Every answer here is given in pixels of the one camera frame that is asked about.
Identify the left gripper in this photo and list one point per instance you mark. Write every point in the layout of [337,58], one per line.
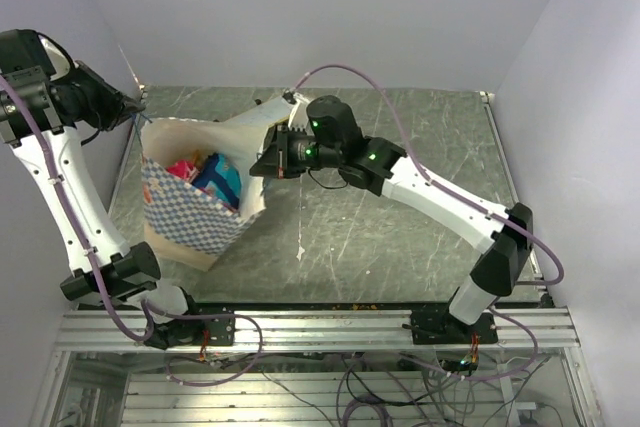
[117,105]

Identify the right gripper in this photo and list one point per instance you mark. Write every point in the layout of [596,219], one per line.
[276,160]

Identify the blue snack packet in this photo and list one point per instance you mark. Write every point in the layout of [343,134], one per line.
[219,178]

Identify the pink snack packet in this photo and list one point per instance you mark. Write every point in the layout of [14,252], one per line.
[185,170]

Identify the checkered paper bag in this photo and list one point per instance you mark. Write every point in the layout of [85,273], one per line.
[181,222]

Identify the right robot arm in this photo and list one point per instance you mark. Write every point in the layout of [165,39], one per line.
[329,137]

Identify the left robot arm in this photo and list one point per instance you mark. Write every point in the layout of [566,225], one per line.
[44,95]

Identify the yellow framed whiteboard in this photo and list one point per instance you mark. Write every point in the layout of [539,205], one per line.
[260,118]

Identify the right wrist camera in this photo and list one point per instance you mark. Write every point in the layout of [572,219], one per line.
[298,119]

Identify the aluminium mounting rail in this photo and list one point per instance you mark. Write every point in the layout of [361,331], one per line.
[323,331]

